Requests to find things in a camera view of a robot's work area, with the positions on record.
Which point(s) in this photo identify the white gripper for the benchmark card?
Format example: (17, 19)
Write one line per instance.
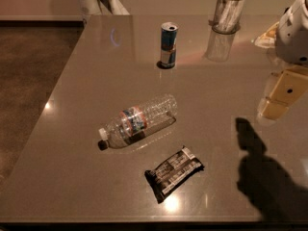
(294, 38)

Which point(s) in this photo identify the blue silver redbull can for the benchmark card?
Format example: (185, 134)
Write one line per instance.
(168, 44)

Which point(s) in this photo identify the clear cup with white utensils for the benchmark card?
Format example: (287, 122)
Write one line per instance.
(227, 16)

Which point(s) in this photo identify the black snack bar wrapper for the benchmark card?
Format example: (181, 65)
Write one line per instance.
(172, 173)

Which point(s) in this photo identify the clear plastic water bottle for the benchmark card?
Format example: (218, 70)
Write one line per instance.
(138, 122)

